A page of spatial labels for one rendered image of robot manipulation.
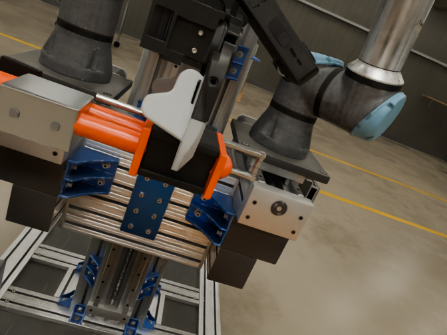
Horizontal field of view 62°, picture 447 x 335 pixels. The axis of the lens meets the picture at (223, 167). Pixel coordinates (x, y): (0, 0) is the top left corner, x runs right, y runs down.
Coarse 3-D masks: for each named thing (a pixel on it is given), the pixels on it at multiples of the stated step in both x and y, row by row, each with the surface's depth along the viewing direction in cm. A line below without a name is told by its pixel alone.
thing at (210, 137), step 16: (144, 128) 34; (160, 128) 36; (144, 144) 35; (160, 144) 36; (176, 144) 36; (208, 144) 37; (224, 144) 39; (144, 160) 36; (160, 160) 37; (192, 160) 37; (208, 160) 37; (224, 160) 36; (144, 176) 36; (160, 176) 37; (176, 176) 37; (192, 176) 38; (208, 176) 38; (208, 192) 37
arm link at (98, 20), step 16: (64, 0) 74; (80, 0) 73; (96, 0) 73; (112, 0) 75; (64, 16) 75; (80, 16) 74; (96, 16) 75; (112, 16) 77; (96, 32) 76; (112, 32) 80
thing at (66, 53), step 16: (64, 32) 76; (80, 32) 75; (48, 48) 78; (64, 48) 76; (80, 48) 76; (96, 48) 78; (48, 64) 76; (64, 64) 76; (80, 64) 77; (96, 64) 79; (96, 80) 80
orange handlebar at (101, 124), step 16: (0, 80) 36; (96, 112) 38; (112, 112) 39; (80, 128) 35; (96, 128) 35; (112, 128) 35; (128, 128) 36; (112, 144) 36; (128, 144) 36; (224, 176) 39
